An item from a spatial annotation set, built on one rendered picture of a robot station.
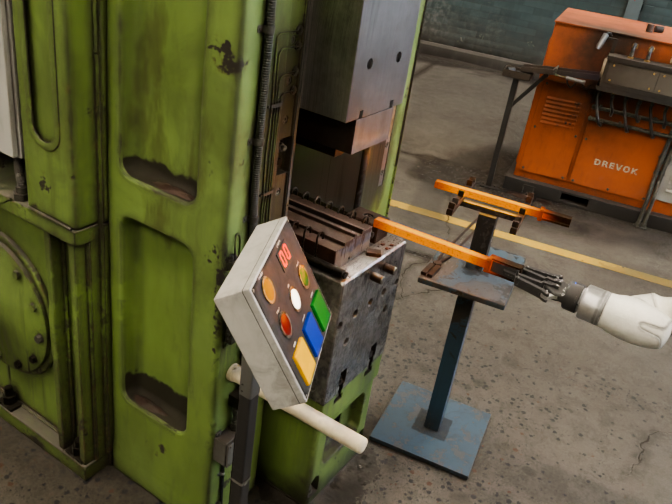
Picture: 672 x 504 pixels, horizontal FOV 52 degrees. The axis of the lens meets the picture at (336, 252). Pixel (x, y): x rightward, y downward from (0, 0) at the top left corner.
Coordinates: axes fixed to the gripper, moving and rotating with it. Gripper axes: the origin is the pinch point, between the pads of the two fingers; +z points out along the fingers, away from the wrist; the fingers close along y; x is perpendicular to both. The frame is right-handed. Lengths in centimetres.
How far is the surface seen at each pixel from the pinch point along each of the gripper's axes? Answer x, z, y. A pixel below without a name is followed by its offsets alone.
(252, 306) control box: 10, 26, -73
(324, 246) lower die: -9, 48, -12
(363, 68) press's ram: 43, 45, -13
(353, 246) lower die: -10.9, 44.0, -2.5
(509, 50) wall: -81, 249, 720
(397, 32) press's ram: 50, 45, 2
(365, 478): -106, 29, 10
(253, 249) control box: 11, 39, -57
